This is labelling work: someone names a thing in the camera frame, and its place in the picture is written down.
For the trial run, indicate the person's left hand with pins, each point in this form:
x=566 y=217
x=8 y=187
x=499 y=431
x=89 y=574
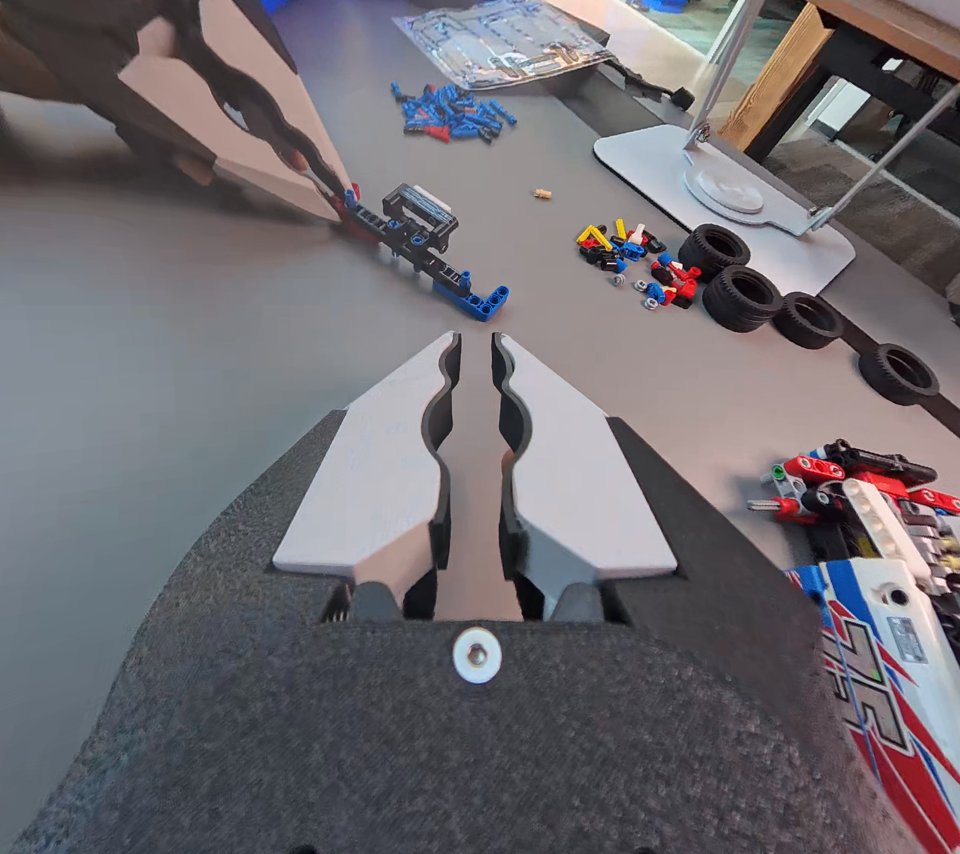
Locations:
x=195 y=168

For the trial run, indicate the wooden table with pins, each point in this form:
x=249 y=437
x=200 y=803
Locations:
x=780 y=74

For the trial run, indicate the small black white toy brick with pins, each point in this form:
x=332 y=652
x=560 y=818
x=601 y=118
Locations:
x=424 y=205

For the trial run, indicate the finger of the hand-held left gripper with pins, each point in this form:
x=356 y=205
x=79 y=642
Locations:
x=255 y=59
x=225 y=149

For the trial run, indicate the shiny sticker sheet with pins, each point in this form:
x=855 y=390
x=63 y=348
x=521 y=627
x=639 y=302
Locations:
x=502 y=44

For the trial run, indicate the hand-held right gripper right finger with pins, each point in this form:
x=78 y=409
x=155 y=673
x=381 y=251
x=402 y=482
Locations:
x=592 y=486

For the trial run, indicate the silver laptop stand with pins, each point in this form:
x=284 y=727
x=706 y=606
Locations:
x=750 y=246

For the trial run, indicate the grey desk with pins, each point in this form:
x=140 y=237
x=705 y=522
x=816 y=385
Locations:
x=187 y=344

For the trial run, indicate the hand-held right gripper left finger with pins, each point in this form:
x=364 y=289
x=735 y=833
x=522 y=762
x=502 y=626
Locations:
x=367 y=486

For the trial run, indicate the pile of blue toy pins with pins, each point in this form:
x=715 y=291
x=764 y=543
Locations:
x=450 y=115

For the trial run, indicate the pile of mixed toy pieces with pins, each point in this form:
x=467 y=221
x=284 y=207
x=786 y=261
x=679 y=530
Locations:
x=637 y=261

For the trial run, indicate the black rubber toy tire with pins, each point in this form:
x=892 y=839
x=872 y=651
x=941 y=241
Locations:
x=712 y=250
x=808 y=320
x=898 y=374
x=742 y=299

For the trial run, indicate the black toy beam assembly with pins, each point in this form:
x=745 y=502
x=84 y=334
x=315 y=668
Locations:
x=450 y=276

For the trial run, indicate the white blue toy race car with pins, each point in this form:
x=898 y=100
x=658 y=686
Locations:
x=885 y=606

